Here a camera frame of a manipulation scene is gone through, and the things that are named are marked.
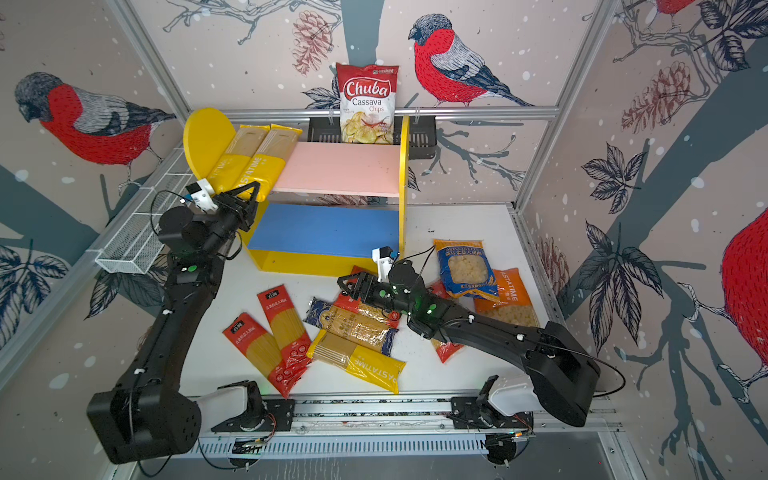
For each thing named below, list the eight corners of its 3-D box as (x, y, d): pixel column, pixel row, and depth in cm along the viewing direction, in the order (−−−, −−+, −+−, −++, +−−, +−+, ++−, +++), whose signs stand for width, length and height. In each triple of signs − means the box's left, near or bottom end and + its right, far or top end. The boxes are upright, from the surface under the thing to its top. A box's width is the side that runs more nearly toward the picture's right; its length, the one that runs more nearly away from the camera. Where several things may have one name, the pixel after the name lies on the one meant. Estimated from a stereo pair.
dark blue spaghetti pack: (303, 321, 91) (301, 317, 88) (318, 298, 96) (316, 294, 94) (387, 357, 84) (387, 354, 82) (398, 330, 89) (398, 326, 87)
